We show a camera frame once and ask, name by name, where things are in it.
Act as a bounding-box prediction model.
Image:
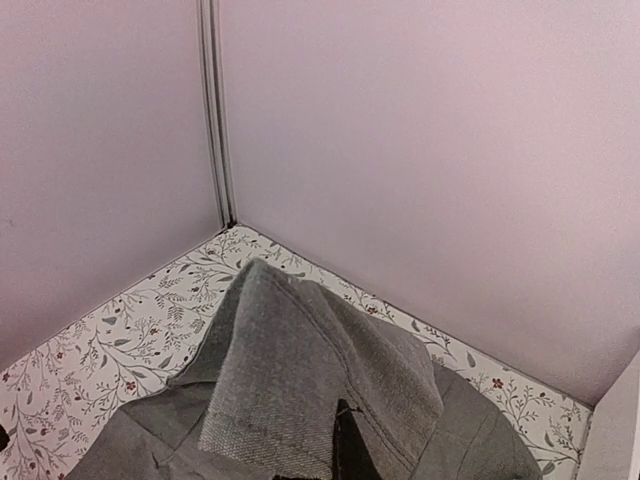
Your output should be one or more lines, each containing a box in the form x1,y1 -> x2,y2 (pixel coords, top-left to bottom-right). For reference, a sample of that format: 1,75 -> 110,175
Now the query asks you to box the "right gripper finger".
332,399 -> 380,480

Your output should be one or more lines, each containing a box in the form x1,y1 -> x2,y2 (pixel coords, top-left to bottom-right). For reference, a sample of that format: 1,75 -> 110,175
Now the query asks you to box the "grey long sleeve shirt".
71,259 -> 542,479

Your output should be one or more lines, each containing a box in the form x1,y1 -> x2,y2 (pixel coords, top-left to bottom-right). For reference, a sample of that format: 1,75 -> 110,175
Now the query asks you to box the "white plastic bin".
577,353 -> 639,480

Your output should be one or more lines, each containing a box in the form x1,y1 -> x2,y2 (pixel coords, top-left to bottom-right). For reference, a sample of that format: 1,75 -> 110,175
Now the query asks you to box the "floral patterned table cloth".
1,226 -> 592,479

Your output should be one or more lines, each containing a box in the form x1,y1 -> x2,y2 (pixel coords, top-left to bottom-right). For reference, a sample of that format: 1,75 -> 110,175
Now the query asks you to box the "left metal corner post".
197,0 -> 238,230

